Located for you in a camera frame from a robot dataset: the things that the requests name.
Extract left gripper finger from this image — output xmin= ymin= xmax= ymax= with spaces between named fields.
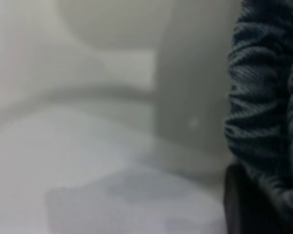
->
xmin=224 ymin=164 xmax=293 ymax=234

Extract blue denim children's pants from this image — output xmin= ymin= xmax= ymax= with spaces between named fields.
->
xmin=223 ymin=0 xmax=293 ymax=227

